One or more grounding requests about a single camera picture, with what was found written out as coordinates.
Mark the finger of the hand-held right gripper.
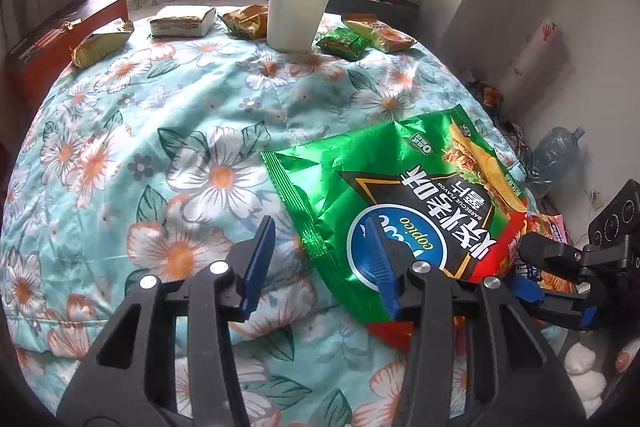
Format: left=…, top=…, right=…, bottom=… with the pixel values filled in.
left=513, top=275, right=599, bottom=333
left=519, top=232, right=587, bottom=282

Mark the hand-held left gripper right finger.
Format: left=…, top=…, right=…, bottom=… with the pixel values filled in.
left=366, top=214, right=588, bottom=427

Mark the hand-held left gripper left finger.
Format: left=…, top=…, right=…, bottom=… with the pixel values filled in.
left=57, top=215, right=277, bottom=427

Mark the orange and pink snack bag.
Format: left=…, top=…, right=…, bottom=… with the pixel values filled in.
left=505, top=212, right=568, bottom=298

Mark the green potato chips bag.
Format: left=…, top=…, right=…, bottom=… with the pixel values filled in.
left=261, top=104, right=528, bottom=353

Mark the white cloth glove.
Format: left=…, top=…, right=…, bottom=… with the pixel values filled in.
left=564, top=341, right=607, bottom=415

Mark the large clear water bottle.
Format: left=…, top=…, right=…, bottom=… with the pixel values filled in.
left=520, top=126, right=586, bottom=198

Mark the floral turquoise blanket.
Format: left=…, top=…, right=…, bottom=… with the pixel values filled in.
left=0, top=9, right=571, bottom=427

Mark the white printed board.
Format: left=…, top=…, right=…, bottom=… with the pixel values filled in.
left=500, top=18, right=571, bottom=108

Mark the small green snack packet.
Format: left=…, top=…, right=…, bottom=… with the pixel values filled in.
left=316, top=27, right=373, bottom=61

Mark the orange-brown snack packet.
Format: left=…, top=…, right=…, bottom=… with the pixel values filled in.
left=341, top=14, right=418, bottom=54

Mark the orange-yellow snack packet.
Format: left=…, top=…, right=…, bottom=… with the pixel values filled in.
left=221, top=4, right=271, bottom=40

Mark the white paper cup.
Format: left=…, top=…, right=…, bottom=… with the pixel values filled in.
left=266, top=0, right=337, bottom=54

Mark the pale wrapped biscuit block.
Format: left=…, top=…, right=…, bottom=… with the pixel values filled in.
left=149, top=5, right=217, bottom=38

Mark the yellow snack packet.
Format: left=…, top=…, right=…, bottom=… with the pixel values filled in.
left=70, top=19, right=135, bottom=68

